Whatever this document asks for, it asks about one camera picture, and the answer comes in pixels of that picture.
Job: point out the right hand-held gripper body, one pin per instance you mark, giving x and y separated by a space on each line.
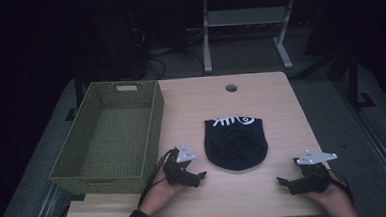
313 172

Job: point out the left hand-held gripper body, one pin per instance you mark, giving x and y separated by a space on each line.
177 167

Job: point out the black beanie with fishbone print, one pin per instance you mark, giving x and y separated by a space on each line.
236 146

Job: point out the green woven basket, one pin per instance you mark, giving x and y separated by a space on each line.
115 136

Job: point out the person's left hand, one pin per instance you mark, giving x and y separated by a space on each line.
160 193

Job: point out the person's right hand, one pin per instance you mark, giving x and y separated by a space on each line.
332 196

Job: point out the grey metal stand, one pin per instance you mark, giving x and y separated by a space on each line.
244 17

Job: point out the black metal frame stand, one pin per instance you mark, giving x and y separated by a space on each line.
354 80

